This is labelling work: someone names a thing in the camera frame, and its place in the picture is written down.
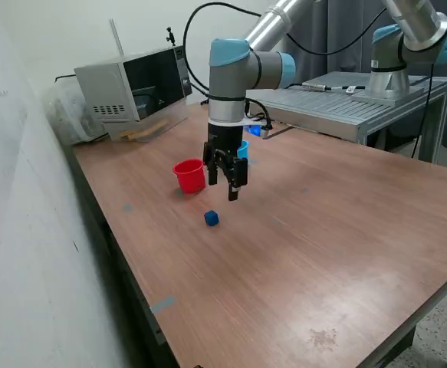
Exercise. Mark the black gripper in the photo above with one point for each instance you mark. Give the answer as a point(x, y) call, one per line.
point(225, 138)

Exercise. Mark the blue cube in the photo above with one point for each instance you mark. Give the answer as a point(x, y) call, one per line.
point(211, 218)

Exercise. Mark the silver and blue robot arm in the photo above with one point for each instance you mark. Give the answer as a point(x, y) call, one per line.
point(227, 84)

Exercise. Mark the aluminium robot base table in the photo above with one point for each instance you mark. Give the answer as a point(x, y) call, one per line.
point(342, 111)

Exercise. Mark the blue plastic cup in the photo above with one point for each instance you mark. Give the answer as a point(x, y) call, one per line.
point(243, 150)

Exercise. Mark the red plastic cup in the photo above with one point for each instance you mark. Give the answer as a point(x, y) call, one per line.
point(188, 180)

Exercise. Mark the long tape strip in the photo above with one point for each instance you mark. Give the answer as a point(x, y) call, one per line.
point(282, 131)

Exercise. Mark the clear plastic container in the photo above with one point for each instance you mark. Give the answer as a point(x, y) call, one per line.
point(173, 115)

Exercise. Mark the wooden stick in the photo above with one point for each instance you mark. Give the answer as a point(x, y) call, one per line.
point(146, 131)

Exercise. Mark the dark grey curtain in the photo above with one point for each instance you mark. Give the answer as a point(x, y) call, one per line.
point(315, 65)

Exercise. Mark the large tape mark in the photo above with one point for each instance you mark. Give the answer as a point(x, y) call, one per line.
point(163, 304)

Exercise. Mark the silver microwave oven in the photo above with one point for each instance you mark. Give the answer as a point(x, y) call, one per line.
point(104, 88)

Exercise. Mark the translucent plastic bag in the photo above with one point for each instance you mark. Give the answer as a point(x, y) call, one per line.
point(66, 115)

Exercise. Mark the white thin rod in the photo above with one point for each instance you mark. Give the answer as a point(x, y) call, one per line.
point(117, 36)

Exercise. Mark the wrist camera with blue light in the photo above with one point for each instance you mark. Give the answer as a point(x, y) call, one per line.
point(257, 131)

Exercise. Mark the small black camera mount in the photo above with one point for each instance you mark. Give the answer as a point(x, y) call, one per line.
point(170, 36)

